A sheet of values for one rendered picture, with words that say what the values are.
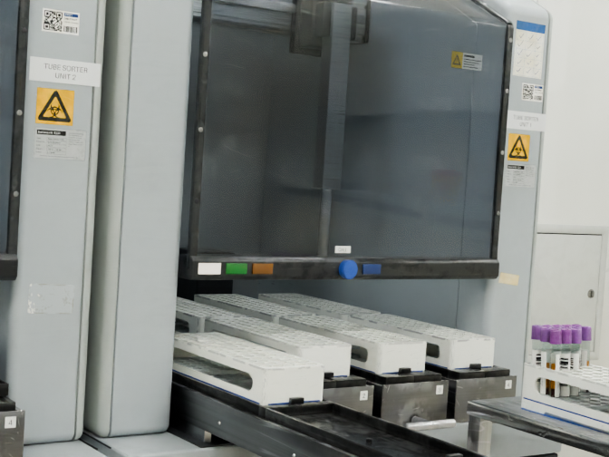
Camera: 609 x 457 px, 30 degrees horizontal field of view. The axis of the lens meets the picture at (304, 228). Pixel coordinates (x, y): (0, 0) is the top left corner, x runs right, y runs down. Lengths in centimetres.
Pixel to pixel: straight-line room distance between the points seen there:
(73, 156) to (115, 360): 29
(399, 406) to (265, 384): 34
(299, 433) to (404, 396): 41
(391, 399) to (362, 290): 54
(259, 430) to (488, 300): 66
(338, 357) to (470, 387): 25
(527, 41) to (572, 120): 173
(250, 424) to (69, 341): 28
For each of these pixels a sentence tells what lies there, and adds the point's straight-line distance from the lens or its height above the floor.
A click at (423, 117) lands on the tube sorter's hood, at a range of 187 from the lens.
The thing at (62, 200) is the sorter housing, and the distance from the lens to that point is 156.
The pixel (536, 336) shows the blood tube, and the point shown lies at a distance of 160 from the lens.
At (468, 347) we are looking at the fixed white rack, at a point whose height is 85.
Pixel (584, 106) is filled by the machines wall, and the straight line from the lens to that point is 382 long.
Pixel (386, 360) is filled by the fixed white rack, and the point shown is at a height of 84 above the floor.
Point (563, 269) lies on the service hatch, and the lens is 378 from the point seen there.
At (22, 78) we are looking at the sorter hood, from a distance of 152.
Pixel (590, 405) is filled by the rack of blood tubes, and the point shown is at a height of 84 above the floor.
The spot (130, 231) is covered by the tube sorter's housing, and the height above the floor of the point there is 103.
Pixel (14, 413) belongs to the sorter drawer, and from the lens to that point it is 148.
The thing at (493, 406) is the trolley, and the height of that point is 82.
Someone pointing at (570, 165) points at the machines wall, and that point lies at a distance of 378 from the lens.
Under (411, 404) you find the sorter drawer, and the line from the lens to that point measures 182.
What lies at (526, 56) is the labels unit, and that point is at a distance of 205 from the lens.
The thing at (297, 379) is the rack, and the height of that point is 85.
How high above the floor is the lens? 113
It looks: 3 degrees down
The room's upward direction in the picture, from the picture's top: 4 degrees clockwise
